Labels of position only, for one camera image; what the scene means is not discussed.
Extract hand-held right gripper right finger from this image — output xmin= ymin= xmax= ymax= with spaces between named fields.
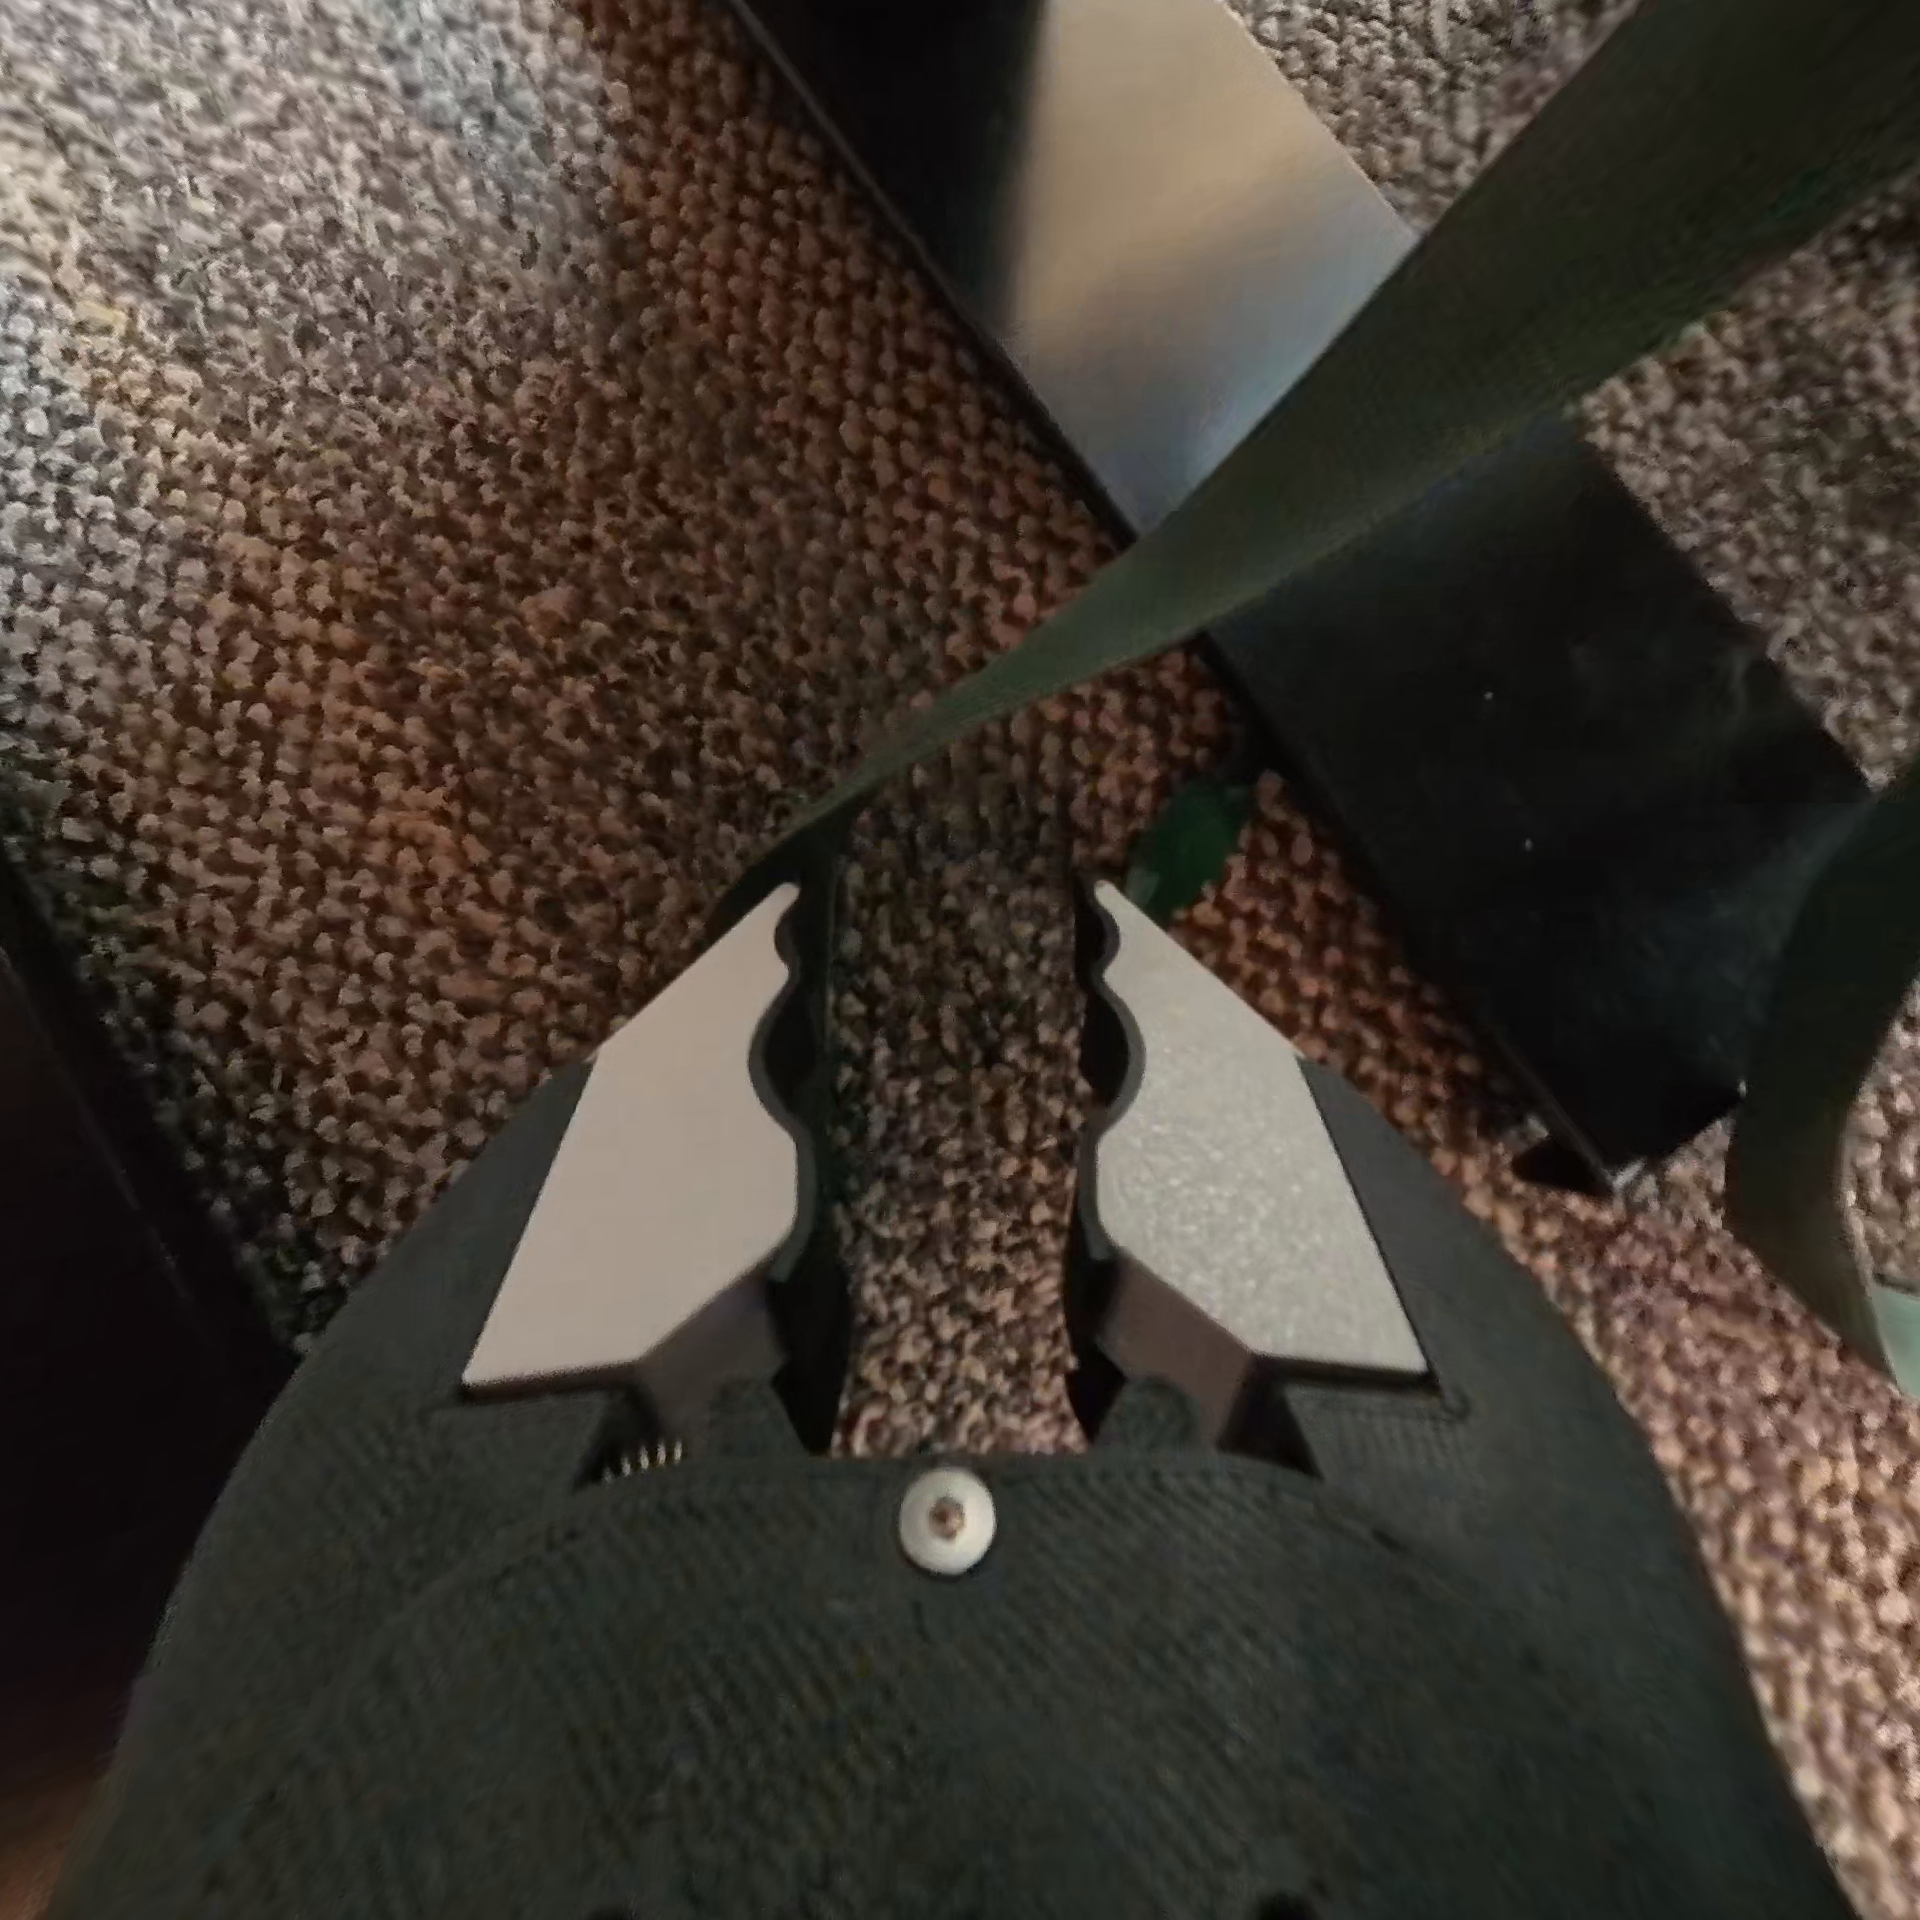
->
xmin=1065 ymin=877 xmax=1430 ymax=1456

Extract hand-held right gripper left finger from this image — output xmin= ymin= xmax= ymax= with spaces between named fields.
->
xmin=459 ymin=877 xmax=842 ymax=1451

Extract dark furniture base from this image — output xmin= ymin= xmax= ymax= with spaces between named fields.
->
xmin=0 ymin=854 xmax=292 ymax=1817

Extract black desk leg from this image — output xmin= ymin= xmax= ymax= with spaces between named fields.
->
xmin=727 ymin=0 xmax=1877 ymax=1202

